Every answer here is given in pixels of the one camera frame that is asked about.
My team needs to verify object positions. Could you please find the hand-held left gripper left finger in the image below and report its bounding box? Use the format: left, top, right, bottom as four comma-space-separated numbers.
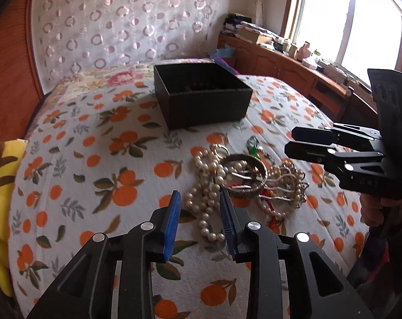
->
27, 190, 182, 319

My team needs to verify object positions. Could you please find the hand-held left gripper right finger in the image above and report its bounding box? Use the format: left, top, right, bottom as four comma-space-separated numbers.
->
219, 188, 376, 319

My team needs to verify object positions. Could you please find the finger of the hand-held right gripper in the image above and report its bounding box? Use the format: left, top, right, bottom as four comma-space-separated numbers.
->
285, 141, 402, 195
291, 123, 384, 152

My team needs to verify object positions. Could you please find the wide silver bangle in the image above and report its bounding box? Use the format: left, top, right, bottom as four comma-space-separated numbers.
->
220, 154, 268, 197

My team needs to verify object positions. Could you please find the short pearl strand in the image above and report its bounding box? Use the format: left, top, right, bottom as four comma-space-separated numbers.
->
259, 163, 309, 221

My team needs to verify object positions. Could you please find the silver wavy bangle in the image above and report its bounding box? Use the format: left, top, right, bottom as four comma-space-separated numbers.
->
232, 169, 301, 205

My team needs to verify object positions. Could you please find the green bead pendant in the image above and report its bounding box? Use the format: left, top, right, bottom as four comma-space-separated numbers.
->
247, 138, 264, 159

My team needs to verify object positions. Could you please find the gold ring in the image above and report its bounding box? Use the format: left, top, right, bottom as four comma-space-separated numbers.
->
212, 144, 231, 159

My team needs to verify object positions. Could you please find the black cardboard box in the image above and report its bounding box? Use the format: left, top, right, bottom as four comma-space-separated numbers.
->
153, 61, 254, 130

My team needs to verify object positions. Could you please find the person's right forearm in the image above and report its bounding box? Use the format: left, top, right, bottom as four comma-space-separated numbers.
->
350, 206, 402, 319

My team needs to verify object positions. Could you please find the person's right hand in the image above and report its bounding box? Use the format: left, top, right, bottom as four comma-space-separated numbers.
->
360, 193, 392, 227

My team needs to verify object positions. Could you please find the wooden cabinet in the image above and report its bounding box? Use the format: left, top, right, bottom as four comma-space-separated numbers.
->
217, 33, 381, 123

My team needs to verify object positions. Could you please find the pink figurine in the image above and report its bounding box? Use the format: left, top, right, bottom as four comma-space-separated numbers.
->
297, 41, 316, 61

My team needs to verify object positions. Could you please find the orange fruit print blanket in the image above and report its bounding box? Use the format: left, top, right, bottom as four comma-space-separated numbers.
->
8, 73, 371, 319

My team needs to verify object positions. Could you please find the window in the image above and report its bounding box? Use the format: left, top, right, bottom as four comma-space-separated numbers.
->
282, 0, 402, 87

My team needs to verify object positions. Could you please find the dark blue blanket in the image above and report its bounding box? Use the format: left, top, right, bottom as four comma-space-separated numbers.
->
217, 56, 241, 75

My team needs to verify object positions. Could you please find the stack of papers and books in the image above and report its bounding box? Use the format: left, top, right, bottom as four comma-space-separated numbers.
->
224, 13, 281, 45

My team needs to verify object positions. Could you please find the teal cloth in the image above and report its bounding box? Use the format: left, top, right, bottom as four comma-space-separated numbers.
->
209, 47, 236, 59

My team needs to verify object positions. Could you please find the floral quilt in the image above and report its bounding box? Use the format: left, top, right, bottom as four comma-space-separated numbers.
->
55, 58, 221, 87

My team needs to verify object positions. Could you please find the yellow plush toy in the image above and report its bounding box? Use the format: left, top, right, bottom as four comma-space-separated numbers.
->
0, 140, 27, 296

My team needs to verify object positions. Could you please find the circle pattern sheer cloth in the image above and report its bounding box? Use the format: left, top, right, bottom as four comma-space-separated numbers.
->
27, 0, 221, 94

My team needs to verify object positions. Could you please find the wooden headboard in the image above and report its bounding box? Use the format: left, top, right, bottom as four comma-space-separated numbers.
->
0, 0, 52, 153

